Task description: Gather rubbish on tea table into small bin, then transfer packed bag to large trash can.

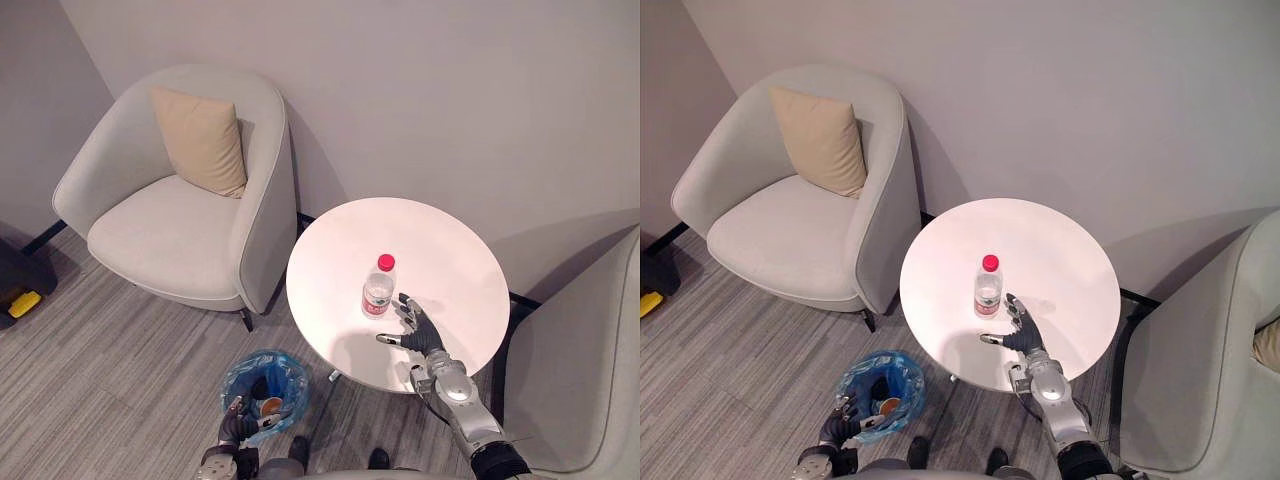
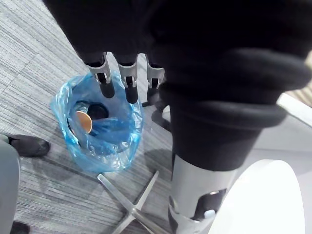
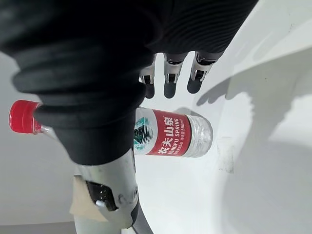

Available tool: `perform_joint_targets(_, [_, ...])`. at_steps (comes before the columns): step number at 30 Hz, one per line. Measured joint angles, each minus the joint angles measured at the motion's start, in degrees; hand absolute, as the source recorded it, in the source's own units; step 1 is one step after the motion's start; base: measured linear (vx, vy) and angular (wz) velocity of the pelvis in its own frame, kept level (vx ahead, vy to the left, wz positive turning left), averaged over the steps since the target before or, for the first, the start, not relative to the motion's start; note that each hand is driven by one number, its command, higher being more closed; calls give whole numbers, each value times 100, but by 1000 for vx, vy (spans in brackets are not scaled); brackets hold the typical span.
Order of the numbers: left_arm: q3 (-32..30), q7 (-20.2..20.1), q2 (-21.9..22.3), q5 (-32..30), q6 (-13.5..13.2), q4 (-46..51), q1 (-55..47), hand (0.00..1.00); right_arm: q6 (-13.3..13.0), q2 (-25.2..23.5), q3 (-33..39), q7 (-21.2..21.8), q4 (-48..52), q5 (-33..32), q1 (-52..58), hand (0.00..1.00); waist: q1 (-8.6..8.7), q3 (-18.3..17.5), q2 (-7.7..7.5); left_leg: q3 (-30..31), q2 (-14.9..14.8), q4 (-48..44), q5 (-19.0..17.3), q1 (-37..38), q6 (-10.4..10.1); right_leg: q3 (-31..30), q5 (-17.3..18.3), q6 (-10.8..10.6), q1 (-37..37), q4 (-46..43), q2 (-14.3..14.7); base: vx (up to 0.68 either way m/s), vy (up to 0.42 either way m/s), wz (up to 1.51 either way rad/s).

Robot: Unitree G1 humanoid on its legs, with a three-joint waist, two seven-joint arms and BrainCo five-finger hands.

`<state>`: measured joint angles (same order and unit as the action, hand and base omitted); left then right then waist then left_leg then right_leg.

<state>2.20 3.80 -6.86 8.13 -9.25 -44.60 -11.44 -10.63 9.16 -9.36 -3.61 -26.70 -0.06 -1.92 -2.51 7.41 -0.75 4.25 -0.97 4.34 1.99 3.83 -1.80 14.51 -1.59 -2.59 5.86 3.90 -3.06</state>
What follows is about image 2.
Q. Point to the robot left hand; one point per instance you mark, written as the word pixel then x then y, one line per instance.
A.
pixel 195 61

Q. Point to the blue plastic rubbish bag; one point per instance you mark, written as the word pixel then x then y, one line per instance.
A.
pixel 109 148

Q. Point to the black round lid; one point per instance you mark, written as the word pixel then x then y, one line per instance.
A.
pixel 97 111

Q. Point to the brown round paper cup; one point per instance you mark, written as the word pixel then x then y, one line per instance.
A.
pixel 84 122

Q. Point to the white round chair seat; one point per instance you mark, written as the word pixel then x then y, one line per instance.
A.
pixel 263 200

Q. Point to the metal star chair base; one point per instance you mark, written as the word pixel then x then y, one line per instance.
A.
pixel 132 207

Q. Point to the silver robot left leg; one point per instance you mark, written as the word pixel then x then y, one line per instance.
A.
pixel 9 175

